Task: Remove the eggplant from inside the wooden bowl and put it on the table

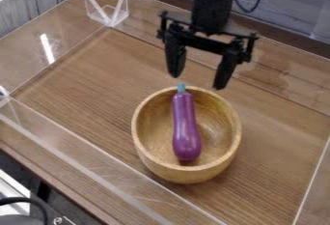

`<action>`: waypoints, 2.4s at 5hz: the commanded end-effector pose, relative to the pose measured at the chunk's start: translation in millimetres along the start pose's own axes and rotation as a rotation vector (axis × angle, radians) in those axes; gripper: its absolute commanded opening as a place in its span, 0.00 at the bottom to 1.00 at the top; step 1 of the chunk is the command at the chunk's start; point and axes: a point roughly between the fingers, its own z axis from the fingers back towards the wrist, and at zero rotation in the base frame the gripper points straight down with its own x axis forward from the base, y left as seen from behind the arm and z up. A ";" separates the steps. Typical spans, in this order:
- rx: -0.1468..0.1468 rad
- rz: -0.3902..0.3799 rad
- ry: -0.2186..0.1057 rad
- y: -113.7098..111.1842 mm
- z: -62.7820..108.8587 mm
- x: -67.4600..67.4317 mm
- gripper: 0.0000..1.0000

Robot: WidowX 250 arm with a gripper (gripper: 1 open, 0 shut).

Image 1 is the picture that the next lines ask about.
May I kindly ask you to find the clear acrylic corner bracket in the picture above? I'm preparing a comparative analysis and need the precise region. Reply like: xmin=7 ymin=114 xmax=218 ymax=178
xmin=85 ymin=0 xmax=129 ymax=28

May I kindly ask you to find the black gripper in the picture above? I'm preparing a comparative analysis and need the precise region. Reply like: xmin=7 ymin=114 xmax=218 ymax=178
xmin=158 ymin=0 xmax=260 ymax=90

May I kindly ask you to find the oval wooden bowl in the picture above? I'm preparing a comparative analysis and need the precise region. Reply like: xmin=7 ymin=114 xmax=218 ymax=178
xmin=131 ymin=86 xmax=242 ymax=184

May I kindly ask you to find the black cable bottom left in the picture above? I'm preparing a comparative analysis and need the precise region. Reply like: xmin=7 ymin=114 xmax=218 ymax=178
xmin=0 ymin=197 xmax=47 ymax=225

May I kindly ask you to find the purple toy eggplant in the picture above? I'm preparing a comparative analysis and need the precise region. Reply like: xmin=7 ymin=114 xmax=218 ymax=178
xmin=172 ymin=83 xmax=202 ymax=161

